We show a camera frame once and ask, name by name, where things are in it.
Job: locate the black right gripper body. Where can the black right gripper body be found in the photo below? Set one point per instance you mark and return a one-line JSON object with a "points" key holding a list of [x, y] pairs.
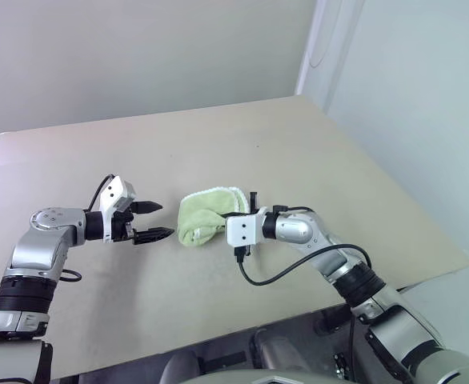
{"points": [[253, 202]]}

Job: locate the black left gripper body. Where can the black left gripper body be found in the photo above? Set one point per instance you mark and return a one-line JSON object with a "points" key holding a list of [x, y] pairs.
{"points": [[121, 226]]}

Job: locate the light green towel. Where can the light green towel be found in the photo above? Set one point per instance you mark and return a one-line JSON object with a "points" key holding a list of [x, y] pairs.
{"points": [[202, 216]]}

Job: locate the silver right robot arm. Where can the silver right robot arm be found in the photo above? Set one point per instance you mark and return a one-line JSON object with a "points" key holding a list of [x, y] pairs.
{"points": [[378, 296]]}

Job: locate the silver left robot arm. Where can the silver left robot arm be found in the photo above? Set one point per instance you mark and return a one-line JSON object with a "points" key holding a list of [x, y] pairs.
{"points": [[38, 248]]}

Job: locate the grey robot torso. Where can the grey robot torso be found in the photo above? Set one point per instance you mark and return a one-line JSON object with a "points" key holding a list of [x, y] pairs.
{"points": [[258, 378]]}

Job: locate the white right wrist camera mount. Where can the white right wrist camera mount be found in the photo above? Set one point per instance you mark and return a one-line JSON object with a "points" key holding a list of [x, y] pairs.
{"points": [[244, 230]]}

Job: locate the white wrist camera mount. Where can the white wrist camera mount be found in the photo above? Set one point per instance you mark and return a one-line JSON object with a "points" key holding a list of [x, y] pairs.
{"points": [[110, 196], [244, 230]]}

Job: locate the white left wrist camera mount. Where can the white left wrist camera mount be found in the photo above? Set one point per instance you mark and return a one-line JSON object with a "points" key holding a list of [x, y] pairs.
{"points": [[110, 196]]}

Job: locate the black table frame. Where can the black table frame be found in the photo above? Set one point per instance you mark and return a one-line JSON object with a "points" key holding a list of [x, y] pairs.
{"points": [[332, 320]]}

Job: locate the small black bracket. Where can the small black bracket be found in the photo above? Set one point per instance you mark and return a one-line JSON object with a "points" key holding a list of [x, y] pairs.
{"points": [[339, 364]]}

